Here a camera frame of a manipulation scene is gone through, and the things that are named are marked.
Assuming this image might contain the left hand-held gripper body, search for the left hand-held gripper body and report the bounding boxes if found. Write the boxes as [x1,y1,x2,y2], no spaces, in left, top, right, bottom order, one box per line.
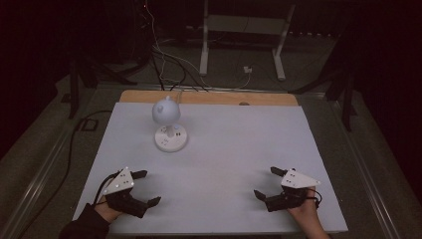
[101,166,151,219]

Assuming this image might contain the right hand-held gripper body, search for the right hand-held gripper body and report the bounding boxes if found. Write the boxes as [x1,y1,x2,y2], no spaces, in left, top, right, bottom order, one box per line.
[264,167,321,213]

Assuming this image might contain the white round-base desk lamp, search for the white round-base desk lamp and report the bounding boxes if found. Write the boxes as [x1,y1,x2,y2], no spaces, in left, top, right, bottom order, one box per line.
[151,95,189,153]

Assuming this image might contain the person's left hand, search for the person's left hand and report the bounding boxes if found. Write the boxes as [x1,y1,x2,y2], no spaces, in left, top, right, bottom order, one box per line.
[94,195,124,224]

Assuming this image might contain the person's right hand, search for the person's right hand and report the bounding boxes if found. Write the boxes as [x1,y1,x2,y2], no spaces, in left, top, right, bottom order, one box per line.
[287,186,320,227]

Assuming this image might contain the white table mat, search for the white table mat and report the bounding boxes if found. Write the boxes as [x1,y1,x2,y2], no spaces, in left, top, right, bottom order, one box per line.
[72,101,349,235]

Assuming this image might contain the black tripod stand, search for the black tripod stand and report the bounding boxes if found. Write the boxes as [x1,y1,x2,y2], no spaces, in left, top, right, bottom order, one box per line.
[68,49,138,120]
[288,63,358,133]

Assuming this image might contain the white metal stand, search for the white metal stand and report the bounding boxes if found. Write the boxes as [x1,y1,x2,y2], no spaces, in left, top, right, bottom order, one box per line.
[198,0,297,82]

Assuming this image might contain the left hand-held gripper black cable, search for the left hand-held gripper black cable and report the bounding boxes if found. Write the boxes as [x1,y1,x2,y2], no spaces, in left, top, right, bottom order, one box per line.
[92,175,119,205]

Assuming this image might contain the hand-held gripper black cable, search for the hand-held gripper black cable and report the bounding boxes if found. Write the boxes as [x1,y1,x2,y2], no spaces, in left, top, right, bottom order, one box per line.
[305,188,323,210]
[92,175,119,205]

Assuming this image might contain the right hand-held gripper black cable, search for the right hand-held gripper black cable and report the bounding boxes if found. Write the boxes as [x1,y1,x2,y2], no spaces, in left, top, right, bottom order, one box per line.
[305,188,323,210]

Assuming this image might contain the long black floor cable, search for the long black floor cable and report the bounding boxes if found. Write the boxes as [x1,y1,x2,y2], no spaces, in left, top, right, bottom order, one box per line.
[15,109,113,239]

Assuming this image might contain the black rectangular bracket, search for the black rectangular bracket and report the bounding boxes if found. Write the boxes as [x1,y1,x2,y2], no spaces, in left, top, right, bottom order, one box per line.
[77,118,100,132]

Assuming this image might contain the metal floor rail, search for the metal floor rail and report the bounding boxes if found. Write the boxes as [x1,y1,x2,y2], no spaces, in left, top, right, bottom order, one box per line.
[0,125,76,239]
[329,99,401,239]

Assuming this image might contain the black cable bundle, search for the black cable bundle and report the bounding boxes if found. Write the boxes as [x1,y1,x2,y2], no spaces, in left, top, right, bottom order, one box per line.
[150,49,210,93]

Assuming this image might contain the white cable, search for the white cable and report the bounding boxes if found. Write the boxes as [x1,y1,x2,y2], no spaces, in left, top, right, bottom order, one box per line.
[144,0,253,92]

